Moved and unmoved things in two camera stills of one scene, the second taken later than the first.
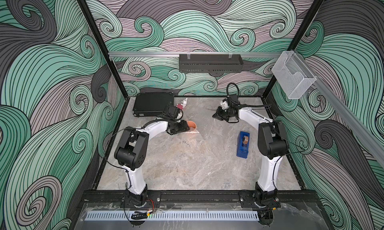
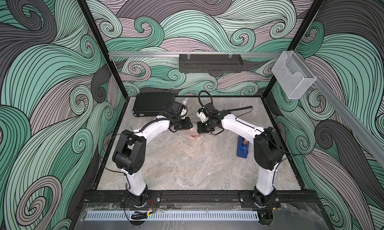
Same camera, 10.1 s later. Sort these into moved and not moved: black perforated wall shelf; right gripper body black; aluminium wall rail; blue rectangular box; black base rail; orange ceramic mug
Moved: right gripper body black; orange ceramic mug
Not moved: black perforated wall shelf; black base rail; blue rectangular box; aluminium wall rail
